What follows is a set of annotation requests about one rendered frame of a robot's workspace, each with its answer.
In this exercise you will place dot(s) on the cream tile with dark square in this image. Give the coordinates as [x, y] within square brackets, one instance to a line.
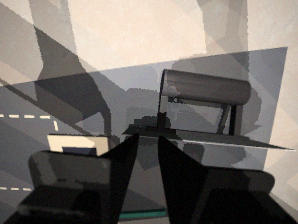
[93, 145]

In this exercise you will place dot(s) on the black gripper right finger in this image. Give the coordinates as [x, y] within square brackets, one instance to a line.
[187, 183]

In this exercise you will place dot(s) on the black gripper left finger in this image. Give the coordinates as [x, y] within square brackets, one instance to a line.
[109, 174]

